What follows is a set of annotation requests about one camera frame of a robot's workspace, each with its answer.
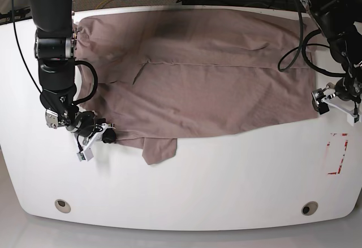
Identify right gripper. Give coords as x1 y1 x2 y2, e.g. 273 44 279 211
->
66 111 117 146

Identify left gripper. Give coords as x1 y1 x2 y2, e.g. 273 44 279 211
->
312 78 361 115

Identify mauve brown T-shirt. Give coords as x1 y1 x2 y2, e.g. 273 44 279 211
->
76 9 317 164

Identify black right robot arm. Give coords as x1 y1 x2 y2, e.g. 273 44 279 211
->
29 0 116 143

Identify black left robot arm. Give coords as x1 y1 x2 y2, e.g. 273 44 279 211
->
300 0 361 123

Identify red tape rectangle marking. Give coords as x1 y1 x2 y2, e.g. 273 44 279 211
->
325 133 349 175

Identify black tripod stand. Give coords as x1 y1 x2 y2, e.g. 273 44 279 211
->
0 7 32 25

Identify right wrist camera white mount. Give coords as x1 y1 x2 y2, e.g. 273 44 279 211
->
74 123 113 162

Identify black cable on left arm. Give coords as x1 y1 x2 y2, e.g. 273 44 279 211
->
277 0 347 76

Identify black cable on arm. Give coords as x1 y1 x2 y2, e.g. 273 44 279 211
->
72 60 99 106
277 0 347 76

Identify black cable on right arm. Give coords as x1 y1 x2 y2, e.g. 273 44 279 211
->
72 60 99 106

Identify left table cable grommet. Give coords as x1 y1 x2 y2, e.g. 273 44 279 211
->
54 199 71 214

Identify table cable grommet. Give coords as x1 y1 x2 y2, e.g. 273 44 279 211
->
54 199 71 214
301 201 318 216

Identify right table cable grommet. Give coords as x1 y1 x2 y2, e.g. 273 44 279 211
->
301 201 318 216

